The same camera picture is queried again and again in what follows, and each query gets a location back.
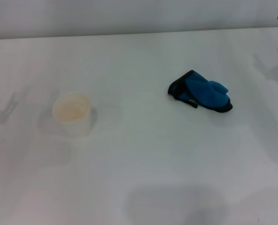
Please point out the white paper cup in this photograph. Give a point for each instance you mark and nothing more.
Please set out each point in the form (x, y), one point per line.
(71, 112)

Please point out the blue rag with black trim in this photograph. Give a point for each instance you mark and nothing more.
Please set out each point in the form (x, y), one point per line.
(200, 93)

